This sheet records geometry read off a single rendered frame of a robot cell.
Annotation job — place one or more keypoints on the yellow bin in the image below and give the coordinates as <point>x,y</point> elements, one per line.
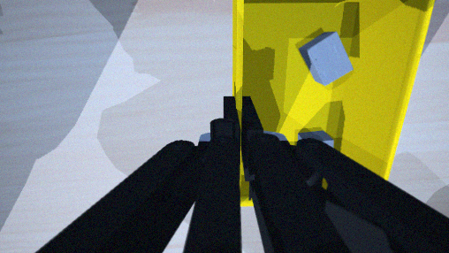
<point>362,111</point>

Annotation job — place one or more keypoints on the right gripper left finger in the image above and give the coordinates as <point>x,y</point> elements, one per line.
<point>143,212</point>

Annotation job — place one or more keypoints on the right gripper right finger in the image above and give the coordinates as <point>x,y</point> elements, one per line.
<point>368,212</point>

